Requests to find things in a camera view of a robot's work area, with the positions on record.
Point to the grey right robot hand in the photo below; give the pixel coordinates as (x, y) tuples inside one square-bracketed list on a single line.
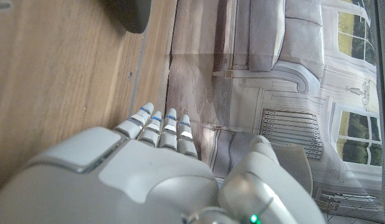
[(133, 177)]

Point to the black glasses case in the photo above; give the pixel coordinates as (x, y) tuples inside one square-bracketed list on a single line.
[(131, 14)]

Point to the printed living room backdrop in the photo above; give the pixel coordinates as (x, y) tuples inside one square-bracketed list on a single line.
[(273, 93)]

